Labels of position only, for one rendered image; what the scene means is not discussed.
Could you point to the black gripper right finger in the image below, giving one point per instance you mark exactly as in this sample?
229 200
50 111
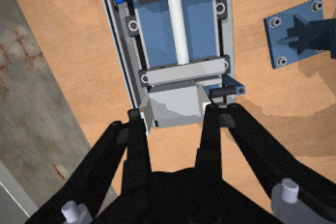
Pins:
298 194

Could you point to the grey flat bar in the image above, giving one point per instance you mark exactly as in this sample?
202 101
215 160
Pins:
206 81
218 99

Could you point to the grey metal block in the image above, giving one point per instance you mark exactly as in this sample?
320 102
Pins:
174 100

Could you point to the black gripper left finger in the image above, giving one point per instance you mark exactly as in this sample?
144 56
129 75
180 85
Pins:
81 197

